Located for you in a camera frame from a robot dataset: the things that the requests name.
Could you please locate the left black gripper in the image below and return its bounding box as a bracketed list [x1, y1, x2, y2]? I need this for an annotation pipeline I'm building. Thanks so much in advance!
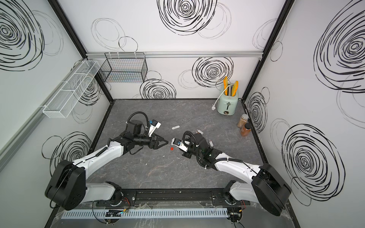
[134, 131, 168, 150]

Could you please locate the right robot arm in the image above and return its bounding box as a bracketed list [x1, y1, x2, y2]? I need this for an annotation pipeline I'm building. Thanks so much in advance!
[171, 131, 292, 216]

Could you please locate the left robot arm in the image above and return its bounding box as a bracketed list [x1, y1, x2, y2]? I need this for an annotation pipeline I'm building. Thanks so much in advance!
[45, 112, 168, 211]

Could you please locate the mint green toaster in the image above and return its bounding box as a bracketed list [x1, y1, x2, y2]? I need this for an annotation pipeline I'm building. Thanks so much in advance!
[217, 84, 239, 116]

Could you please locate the spice jar silver lid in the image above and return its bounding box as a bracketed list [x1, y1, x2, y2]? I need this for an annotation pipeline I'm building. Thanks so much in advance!
[237, 114, 249, 128]

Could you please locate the spice jar black lid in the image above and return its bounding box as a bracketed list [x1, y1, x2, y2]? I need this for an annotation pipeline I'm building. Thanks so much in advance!
[240, 123, 252, 137]

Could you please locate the white mesh shelf basket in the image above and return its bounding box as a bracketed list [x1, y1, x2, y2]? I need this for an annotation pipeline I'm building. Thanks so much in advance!
[42, 60, 100, 118]

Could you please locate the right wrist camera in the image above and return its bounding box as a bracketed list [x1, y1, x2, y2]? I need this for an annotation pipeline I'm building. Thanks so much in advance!
[171, 138, 188, 152]

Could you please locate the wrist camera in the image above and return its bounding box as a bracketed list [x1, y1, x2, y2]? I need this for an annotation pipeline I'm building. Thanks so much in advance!
[148, 119, 161, 137]
[171, 138, 188, 152]

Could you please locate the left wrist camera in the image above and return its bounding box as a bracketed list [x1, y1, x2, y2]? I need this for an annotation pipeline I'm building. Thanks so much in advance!
[148, 119, 161, 137]

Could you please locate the white toaster power cord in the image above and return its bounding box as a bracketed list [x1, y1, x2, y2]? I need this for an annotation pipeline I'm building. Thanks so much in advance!
[211, 85, 230, 111]

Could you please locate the black wire basket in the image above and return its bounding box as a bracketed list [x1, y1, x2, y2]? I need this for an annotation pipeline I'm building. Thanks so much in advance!
[99, 52, 148, 83]

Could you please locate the grey slotted cable duct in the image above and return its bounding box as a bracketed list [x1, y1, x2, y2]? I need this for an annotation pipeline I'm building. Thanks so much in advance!
[61, 208, 229, 220]

